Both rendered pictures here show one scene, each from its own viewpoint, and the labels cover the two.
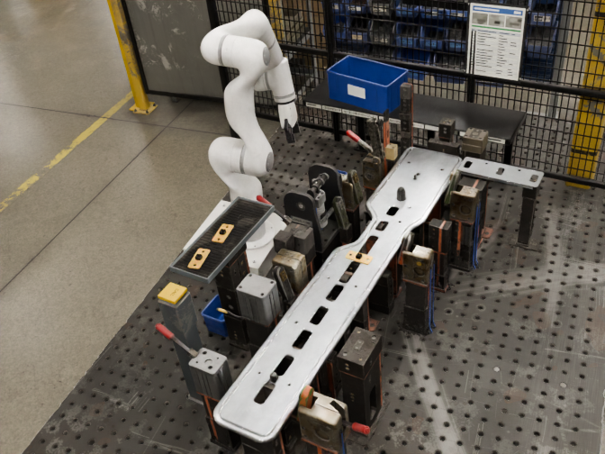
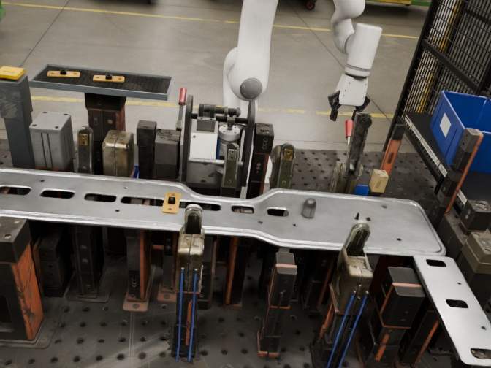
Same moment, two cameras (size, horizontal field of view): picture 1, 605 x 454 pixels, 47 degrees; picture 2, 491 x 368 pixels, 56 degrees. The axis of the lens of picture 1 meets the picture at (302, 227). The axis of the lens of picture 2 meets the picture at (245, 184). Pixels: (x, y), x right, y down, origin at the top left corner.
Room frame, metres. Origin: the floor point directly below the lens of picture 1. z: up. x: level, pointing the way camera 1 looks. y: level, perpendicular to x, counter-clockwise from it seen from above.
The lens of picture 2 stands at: (1.22, -0.97, 1.68)
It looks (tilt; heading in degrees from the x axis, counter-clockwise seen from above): 34 degrees down; 51
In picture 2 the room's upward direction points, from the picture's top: 8 degrees clockwise
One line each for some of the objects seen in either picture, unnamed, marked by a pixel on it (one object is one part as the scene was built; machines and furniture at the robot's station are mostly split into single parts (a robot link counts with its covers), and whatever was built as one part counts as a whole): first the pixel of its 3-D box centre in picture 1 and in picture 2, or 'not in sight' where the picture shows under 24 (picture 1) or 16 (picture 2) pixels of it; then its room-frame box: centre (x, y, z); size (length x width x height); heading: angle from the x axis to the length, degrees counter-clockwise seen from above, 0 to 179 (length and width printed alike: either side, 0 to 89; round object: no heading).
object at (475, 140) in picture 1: (473, 173); (463, 297); (2.19, -0.69, 0.88); 0.08 x 0.08 x 0.36; 56
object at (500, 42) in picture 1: (495, 41); not in sight; (2.44, -0.81, 1.30); 0.23 x 0.02 x 0.31; 56
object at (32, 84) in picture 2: (224, 237); (104, 81); (1.64, 0.24, 1.16); 0.37 x 0.14 x 0.02; 146
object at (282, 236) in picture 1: (289, 280); (146, 184); (1.69, 0.06, 0.90); 0.05 x 0.05 x 0.40; 56
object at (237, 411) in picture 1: (358, 263); (163, 205); (1.63, -0.16, 1.00); 1.38 x 0.22 x 0.02; 146
